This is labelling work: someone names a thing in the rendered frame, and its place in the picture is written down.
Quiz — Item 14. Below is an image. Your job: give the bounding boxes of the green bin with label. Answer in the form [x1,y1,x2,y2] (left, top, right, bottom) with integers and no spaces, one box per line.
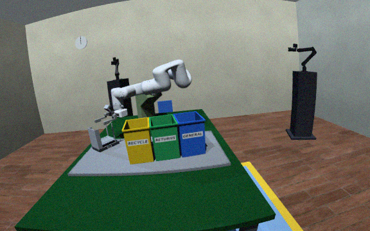
[149,114,180,161]

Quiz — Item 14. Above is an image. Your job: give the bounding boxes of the yellow open bin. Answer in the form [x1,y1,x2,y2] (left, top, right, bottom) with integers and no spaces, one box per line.
[122,117,154,164]

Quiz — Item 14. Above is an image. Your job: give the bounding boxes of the blue bin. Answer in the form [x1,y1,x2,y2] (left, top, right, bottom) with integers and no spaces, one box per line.
[173,111,206,157]

